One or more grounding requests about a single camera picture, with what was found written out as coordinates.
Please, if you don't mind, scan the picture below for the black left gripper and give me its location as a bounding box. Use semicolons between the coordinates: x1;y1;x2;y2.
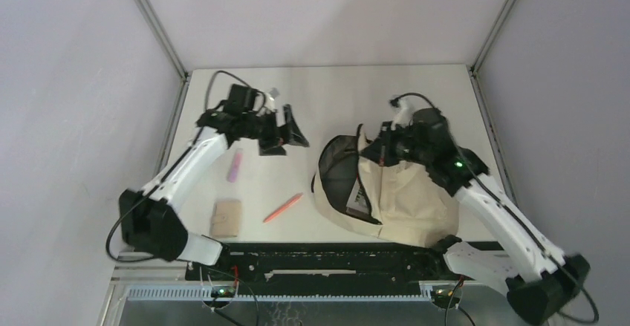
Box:
243;105;309;156

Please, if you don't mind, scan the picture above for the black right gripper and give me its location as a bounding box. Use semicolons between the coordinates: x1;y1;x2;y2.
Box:
360;120;429;167

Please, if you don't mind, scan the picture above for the orange pen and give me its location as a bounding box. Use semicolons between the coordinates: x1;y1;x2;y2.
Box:
263;192;304;224

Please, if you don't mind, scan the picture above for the pink highlighter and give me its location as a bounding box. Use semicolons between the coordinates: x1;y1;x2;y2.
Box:
227;148;244;183

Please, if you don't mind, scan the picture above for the cream canvas student bag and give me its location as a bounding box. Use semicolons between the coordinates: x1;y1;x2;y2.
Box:
311;126;459;248

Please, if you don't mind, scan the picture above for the white Singularity palm magazine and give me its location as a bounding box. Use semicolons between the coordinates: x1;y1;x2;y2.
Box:
346;180;371;218

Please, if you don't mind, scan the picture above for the tan small wallet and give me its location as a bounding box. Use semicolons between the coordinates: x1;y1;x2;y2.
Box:
210;200;242;238

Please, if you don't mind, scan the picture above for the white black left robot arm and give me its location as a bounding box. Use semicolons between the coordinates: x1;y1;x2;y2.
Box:
111;84;310;279

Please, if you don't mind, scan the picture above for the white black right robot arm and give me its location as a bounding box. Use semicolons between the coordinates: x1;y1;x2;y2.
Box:
373;108;591;325

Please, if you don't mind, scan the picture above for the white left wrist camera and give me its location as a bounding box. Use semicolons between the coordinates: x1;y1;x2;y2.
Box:
264;88;280;112

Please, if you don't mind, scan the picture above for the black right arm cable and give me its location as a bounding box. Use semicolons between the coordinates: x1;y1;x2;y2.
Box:
389;92;600;326

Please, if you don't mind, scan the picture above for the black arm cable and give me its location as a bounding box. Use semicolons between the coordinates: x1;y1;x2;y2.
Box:
389;92;600;326
105;70;269;264

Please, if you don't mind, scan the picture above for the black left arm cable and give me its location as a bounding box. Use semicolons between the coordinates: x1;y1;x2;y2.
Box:
105;70;269;264

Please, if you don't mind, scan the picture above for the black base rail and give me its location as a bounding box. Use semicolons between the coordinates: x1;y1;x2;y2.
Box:
185;242;458;298

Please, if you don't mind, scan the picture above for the aluminium frame left post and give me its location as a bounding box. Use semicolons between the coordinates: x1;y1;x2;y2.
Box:
134;0;188;82

